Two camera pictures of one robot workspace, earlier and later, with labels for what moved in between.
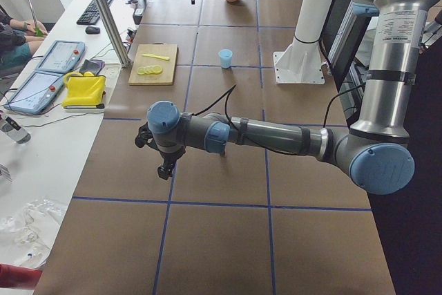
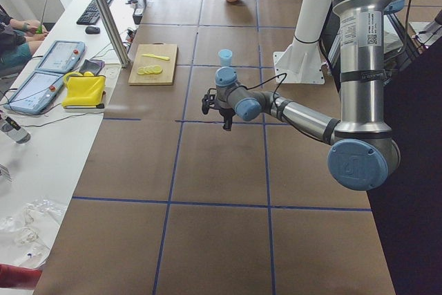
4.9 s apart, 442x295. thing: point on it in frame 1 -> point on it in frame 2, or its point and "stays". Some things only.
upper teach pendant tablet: (62, 56) stays
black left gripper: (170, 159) -> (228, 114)
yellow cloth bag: (85, 91) stays
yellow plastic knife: (161, 57) stays
